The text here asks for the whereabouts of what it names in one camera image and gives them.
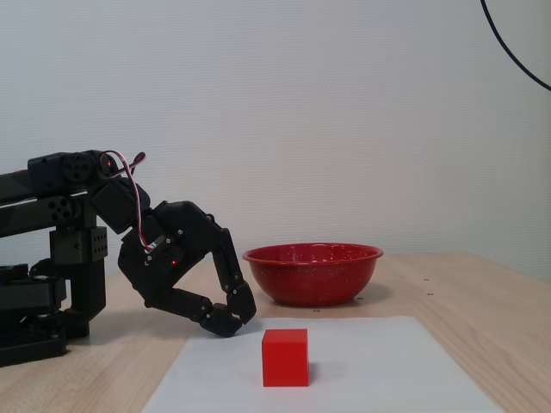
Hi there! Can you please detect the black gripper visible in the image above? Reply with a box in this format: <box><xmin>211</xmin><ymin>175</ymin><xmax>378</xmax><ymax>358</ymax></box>
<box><xmin>117</xmin><ymin>199</ymin><xmax>258</xmax><ymax>339</ymax></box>

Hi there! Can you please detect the red cube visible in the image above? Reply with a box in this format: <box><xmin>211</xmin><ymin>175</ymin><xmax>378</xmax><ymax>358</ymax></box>
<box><xmin>261</xmin><ymin>329</ymin><xmax>309</xmax><ymax>388</ymax></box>

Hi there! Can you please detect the red speckled bowl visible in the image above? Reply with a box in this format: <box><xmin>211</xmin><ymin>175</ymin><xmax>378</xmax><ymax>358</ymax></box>
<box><xmin>241</xmin><ymin>243</ymin><xmax>385</xmax><ymax>308</ymax></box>

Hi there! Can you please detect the white paper sheet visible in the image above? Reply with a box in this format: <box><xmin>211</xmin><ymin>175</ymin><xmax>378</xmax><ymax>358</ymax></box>
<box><xmin>140</xmin><ymin>316</ymin><xmax>505</xmax><ymax>413</ymax></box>

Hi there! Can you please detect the red white servo cable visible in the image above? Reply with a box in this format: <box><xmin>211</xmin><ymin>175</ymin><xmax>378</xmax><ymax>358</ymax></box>
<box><xmin>99</xmin><ymin>149</ymin><xmax>157</xmax><ymax>253</ymax></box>

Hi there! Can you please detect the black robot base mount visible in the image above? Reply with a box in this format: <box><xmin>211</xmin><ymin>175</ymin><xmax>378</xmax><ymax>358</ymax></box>
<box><xmin>0</xmin><ymin>262</ymin><xmax>70</xmax><ymax>369</ymax></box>

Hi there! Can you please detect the black wall cable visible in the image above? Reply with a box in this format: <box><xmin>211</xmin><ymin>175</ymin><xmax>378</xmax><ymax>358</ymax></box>
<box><xmin>480</xmin><ymin>0</ymin><xmax>551</xmax><ymax>92</ymax></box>

